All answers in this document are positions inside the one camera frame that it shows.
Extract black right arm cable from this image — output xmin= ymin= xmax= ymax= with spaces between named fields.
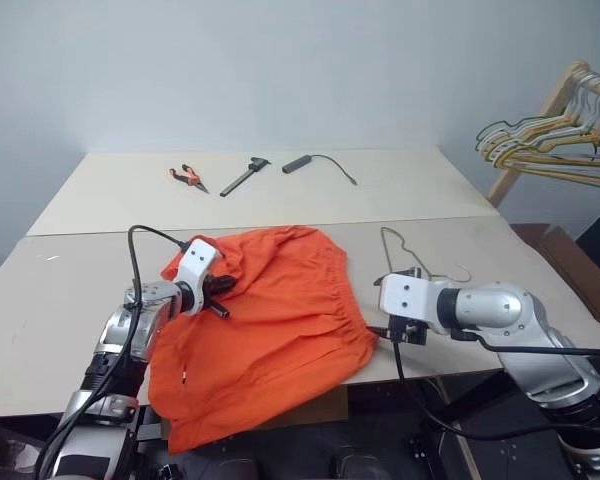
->
xmin=368 ymin=324 xmax=600 ymax=446

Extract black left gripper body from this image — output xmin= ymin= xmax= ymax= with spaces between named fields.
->
xmin=202 ymin=273 xmax=223 ymax=302

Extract brown cardboard box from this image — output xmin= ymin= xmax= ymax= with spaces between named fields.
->
xmin=509 ymin=223 xmax=600 ymax=346

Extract orange shorts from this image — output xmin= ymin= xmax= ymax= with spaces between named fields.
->
xmin=147 ymin=224 xmax=380 ymax=456

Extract wooden clothes rack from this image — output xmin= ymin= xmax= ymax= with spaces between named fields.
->
xmin=487 ymin=60 xmax=600 ymax=209

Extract dark rounded shape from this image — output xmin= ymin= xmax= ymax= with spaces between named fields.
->
xmin=214 ymin=457 xmax=259 ymax=480
xmin=329 ymin=447 xmax=382 ymax=480

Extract orange black pliers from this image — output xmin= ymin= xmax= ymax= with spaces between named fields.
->
xmin=167 ymin=163 xmax=212 ymax=195

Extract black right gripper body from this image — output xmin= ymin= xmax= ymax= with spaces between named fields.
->
xmin=386 ymin=314 xmax=427 ymax=347

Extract yellow wire hanger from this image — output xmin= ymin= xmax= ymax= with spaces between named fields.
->
xmin=489 ymin=74 xmax=600 ymax=191
xmin=482 ymin=74 xmax=600 ymax=175

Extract grey USB hub with cable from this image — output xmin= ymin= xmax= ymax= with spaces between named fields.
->
xmin=281 ymin=153 xmax=360 ymax=188

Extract bare wire hanger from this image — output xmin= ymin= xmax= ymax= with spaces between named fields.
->
xmin=379 ymin=227 xmax=472 ymax=282

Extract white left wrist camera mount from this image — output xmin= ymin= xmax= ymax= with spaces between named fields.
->
xmin=173 ymin=238 xmax=220 ymax=316

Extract dark green wire hanger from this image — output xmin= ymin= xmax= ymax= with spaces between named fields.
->
xmin=474 ymin=74 xmax=600 ymax=166

